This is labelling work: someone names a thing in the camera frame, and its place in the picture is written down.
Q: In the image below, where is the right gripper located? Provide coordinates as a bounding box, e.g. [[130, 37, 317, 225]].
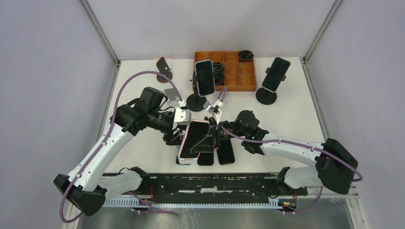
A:
[[188, 117, 247, 154]]

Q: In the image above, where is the white folding phone stand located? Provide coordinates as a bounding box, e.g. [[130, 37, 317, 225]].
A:
[[164, 88, 180, 106]]

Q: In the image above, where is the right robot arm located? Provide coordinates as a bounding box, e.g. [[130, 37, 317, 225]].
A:
[[203, 110, 363, 195]]

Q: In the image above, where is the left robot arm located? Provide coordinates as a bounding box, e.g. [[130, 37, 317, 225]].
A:
[[53, 87, 191, 216]]

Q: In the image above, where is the black round phone stand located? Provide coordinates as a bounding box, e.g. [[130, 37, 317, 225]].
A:
[[186, 72, 207, 112]]

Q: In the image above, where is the brown base phone stand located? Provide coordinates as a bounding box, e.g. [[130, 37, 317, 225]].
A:
[[156, 57, 173, 83]]

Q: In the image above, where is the orange compartment tray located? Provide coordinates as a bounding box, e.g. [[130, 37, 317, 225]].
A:
[[194, 51, 257, 92]]

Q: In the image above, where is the black round object in tray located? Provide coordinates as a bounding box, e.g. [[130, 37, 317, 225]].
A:
[[238, 50, 254, 62]]

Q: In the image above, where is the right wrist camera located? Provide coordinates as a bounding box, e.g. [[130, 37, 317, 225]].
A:
[[203, 99, 224, 124]]

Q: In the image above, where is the aluminium frame rail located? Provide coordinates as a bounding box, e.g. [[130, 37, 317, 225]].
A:
[[72, 176, 360, 199]]

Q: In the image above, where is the white slotted cable duct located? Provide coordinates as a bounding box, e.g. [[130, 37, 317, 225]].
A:
[[102, 196, 282, 209]]

